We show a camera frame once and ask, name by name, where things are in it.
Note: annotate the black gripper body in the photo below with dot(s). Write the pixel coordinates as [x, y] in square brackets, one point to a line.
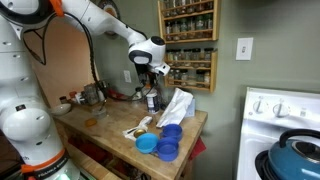
[146, 73]

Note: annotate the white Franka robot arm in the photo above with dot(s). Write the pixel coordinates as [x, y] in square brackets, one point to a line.
[26, 123]

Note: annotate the small spice jar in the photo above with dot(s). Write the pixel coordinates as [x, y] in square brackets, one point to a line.
[138, 95]

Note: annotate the blue jar with white lid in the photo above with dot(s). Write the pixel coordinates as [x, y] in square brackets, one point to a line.
[152, 103]

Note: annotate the glass spice jar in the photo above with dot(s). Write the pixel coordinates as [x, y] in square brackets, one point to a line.
[176, 30]
[187, 55]
[184, 25]
[196, 54]
[184, 75]
[168, 30]
[171, 55]
[177, 75]
[178, 55]
[199, 22]
[172, 76]
[208, 54]
[208, 21]

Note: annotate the gold metal lid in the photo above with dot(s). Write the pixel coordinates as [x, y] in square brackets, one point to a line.
[139, 133]

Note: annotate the tall clear glass jar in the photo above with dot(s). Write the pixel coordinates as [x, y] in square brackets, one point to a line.
[90, 95]

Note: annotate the jar with red lid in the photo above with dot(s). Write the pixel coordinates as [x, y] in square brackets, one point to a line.
[72, 96]

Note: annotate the red packet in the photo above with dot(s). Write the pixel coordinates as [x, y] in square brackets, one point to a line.
[116, 94]

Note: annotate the crumpled white napkin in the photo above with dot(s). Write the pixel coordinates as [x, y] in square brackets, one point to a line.
[144, 122]

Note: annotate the pale blue box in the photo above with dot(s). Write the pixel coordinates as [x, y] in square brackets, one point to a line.
[191, 108]

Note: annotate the dark blue plastic bowl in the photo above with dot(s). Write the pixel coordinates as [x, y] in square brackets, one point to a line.
[167, 150]
[172, 131]

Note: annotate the clear plastic cup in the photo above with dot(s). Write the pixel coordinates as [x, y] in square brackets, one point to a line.
[99, 113]

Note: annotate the light blue plastic bowl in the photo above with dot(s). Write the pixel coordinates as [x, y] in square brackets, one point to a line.
[146, 142]

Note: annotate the wooden spice rack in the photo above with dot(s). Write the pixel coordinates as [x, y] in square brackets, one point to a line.
[214, 71]
[216, 20]

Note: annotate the red cloth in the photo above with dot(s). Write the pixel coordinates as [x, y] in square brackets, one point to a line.
[199, 148]

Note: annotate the white ceramic bowl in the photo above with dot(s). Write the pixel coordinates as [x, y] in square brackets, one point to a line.
[61, 109]

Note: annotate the white stove knob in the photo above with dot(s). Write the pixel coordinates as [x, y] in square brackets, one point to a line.
[259, 106]
[281, 109]

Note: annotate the white electric stove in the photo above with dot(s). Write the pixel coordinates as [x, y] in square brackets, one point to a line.
[260, 133]

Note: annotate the black stove burner coil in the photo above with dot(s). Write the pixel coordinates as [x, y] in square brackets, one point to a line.
[261, 166]

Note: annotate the white light switch plate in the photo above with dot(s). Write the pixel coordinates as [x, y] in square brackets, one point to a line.
[244, 49]

